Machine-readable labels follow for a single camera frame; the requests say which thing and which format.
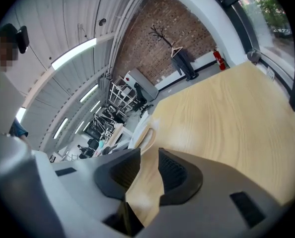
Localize row of ceiling strip lights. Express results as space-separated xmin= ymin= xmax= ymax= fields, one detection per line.
xmin=15 ymin=37 xmax=102 ymax=140

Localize black branched coat rack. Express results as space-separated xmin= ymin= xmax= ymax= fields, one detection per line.
xmin=148 ymin=25 xmax=200 ymax=81

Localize person's head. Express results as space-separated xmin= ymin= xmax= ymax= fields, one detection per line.
xmin=0 ymin=23 xmax=19 ymax=73

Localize white cabinet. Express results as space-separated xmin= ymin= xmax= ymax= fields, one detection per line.
xmin=124 ymin=67 xmax=159 ymax=102

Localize white desk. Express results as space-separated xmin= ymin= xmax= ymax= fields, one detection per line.
xmin=105 ymin=122 xmax=134 ymax=146

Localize dark hanging coat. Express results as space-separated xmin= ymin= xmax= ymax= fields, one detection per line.
xmin=171 ymin=50 xmax=197 ymax=80

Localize large glass window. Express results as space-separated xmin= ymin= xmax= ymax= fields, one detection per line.
xmin=233 ymin=0 xmax=295 ymax=84

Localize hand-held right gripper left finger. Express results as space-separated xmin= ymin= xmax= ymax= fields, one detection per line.
xmin=33 ymin=147 xmax=142 ymax=238

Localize person's blue sleeve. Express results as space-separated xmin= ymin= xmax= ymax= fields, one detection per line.
xmin=8 ymin=118 xmax=29 ymax=143

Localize white open shelf frame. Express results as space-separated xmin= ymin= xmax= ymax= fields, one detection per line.
xmin=109 ymin=76 xmax=136 ymax=117

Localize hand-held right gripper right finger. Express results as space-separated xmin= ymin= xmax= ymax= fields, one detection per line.
xmin=142 ymin=147 xmax=289 ymax=238

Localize black office chair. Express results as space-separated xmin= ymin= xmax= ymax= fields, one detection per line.
xmin=132 ymin=82 xmax=154 ymax=112

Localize grey round object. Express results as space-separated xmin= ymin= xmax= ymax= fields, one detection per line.
xmin=246 ymin=50 xmax=262 ymax=64

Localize black head-worn camera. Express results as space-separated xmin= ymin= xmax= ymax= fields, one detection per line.
xmin=15 ymin=25 xmax=30 ymax=55

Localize black metal equipment pile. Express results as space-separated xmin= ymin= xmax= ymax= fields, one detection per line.
xmin=91 ymin=104 xmax=125 ymax=133

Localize wooden clothes hanger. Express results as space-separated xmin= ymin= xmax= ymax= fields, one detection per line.
xmin=170 ymin=46 xmax=184 ymax=58

